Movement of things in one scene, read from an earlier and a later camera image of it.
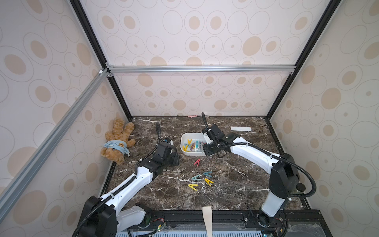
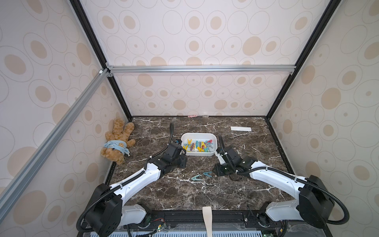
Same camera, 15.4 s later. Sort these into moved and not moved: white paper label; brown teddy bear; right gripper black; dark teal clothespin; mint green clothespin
Moved: right gripper black
Not moved: white paper label; mint green clothespin; brown teddy bear; dark teal clothespin
